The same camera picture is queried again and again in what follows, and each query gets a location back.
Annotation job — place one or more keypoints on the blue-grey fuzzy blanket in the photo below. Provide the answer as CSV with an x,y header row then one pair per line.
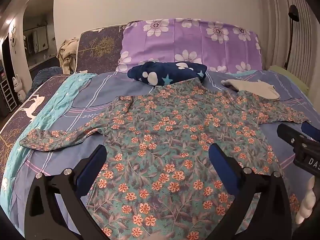
x,y
47,75

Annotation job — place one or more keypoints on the person's right hand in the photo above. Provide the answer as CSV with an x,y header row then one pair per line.
x,y
306,202

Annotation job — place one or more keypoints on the teal wrinkled cloth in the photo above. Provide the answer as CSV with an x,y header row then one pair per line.
x,y
50,105

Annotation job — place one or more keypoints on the purple floral pillow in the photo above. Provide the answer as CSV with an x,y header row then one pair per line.
x,y
187,40

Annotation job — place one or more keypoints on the light grey garment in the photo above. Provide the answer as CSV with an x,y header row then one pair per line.
x,y
255,88

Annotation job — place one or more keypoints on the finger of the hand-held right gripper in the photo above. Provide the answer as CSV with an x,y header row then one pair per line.
x,y
311,131
287,132

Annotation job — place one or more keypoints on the navy star print blanket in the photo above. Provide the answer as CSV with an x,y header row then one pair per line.
x,y
165,72

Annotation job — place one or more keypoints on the purple tree print mattress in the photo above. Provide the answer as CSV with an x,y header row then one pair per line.
x,y
100,50

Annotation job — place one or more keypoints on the beige clothes pile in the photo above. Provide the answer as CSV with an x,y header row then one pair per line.
x,y
67,52

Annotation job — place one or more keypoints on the white pleated curtain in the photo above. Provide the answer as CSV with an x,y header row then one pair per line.
x,y
308,45

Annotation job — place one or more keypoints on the white cat figurine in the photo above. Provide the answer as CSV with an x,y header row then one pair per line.
x,y
18,85

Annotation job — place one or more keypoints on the black floor lamp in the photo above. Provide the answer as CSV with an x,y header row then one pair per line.
x,y
293,13

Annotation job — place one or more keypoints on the purple deer print mattress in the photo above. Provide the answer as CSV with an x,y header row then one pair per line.
x,y
27,110

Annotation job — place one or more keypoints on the yellow-green pillow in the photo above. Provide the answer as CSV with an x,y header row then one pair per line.
x,y
287,73

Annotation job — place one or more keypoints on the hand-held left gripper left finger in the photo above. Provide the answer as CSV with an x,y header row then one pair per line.
x,y
93,168

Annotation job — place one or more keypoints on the blue striped bed sheet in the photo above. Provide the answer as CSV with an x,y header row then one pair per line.
x,y
112,87

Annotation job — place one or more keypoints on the white wall decoration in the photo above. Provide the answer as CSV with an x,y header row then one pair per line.
x,y
13,40

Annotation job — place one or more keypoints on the teal floral long-sleeve shirt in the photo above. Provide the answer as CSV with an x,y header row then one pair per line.
x,y
162,130

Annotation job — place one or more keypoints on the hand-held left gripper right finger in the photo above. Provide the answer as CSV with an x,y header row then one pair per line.
x,y
224,170

